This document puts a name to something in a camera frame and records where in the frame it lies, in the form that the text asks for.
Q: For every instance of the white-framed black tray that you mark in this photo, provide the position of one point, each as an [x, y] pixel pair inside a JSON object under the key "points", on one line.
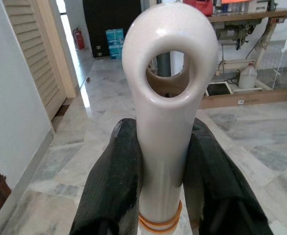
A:
{"points": [[217, 89]]}

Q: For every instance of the wooden workbench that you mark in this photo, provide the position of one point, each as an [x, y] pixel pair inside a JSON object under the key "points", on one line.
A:
{"points": [[243, 14]]}

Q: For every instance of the long brown cardboard box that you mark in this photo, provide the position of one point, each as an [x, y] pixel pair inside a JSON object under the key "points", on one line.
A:
{"points": [[250, 99]]}

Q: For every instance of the grey pole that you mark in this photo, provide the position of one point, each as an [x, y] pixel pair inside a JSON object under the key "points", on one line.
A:
{"points": [[163, 63]]}

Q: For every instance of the orange rubber band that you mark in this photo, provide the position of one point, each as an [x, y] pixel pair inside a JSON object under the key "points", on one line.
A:
{"points": [[176, 213], [158, 229]]}

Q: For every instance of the blue cardboard box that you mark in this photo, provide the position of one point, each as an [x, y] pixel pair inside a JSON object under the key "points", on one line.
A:
{"points": [[114, 37], [115, 52]]}

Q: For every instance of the beige louvred door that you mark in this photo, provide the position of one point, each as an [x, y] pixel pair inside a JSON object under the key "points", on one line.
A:
{"points": [[30, 49]]}

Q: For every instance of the white plastic jug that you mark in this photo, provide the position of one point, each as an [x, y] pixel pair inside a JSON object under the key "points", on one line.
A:
{"points": [[247, 78]]}

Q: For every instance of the red fire extinguisher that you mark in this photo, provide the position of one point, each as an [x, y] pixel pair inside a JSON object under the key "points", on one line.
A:
{"points": [[79, 39]]}

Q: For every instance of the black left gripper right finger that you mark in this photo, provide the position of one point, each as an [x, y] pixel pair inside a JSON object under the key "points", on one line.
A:
{"points": [[214, 181]]}

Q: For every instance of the red bag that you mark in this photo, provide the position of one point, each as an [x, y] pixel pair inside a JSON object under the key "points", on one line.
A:
{"points": [[198, 8]]}

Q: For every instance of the black cabinet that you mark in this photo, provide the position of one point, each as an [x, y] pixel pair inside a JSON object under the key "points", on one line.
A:
{"points": [[96, 19]]}

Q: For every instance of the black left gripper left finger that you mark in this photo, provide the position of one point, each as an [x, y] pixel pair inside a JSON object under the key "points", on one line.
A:
{"points": [[114, 176]]}

